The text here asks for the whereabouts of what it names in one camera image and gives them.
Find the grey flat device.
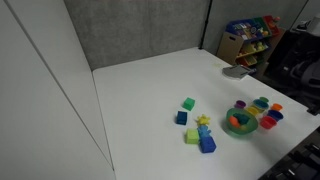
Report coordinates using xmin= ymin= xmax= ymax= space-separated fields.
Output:
xmin=221 ymin=64 xmax=257 ymax=81

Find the toy shelf with coloured bins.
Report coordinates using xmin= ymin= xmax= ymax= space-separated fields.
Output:
xmin=216 ymin=14 xmax=287 ymax=69

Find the black vertical pole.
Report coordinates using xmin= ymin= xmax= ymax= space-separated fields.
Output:
xmin=198 ymin=0 xmax=213 ymax=51

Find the black table clamp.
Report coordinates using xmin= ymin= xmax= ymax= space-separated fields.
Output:
xmin=306 ymin=104 xmax=320 ymax=117

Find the small orange bowl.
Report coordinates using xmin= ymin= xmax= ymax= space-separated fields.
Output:
xmin=270 ymin=102 xmax=284 ymax=112

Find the light blue bowl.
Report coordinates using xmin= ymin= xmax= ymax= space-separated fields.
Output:
xmin=252 ymin=98 xmax=270 ymax=111

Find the small dark blue bowl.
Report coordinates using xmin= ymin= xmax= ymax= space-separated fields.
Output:
xmin=266 ymin=109 xmax=284 ymax=122

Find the dark blue foam cube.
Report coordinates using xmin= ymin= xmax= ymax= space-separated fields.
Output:
xmin=176 ymin=111 xmax=188 ymax=126

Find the black metal frame equipment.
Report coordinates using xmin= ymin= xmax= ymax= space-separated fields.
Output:
xmin=258 ymin=128 xmax=320 ymax=180

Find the yellow star toy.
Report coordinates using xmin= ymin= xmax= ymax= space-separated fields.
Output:
xmin=196 ymin=113 xmax=212 ymax=127

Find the teal toy piece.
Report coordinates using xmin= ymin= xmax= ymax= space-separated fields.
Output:
xmin=233 ymin=112 xmax=251 ymax=125

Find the small purple bowl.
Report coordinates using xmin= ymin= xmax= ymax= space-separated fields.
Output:
xmin=233 ymin=99 xmax=247 ymax=110

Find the orange toy piece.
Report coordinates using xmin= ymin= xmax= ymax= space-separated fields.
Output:
xmin=228 ymin=115 xmax=241 ymax=129

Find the blue star toy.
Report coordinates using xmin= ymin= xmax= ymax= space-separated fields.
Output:
xmin=197 ymin=124 xmax=213 ymax=139

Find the light green foam cube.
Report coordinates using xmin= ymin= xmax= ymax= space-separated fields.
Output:
xmin=185 ymin=128 xmax=200 ymax=145

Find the small yellow bowl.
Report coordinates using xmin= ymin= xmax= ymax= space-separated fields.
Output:
xmin=245 ymin=106 xmax=260 ymax=117

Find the large green transparent bowl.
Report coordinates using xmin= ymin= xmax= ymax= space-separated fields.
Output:
xmin=225 ymin=107 xmax=260 ymax=137

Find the small red bowl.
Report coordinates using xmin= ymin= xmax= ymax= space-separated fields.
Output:
xmin=259 ymin=115 xmax=278 ymax=130

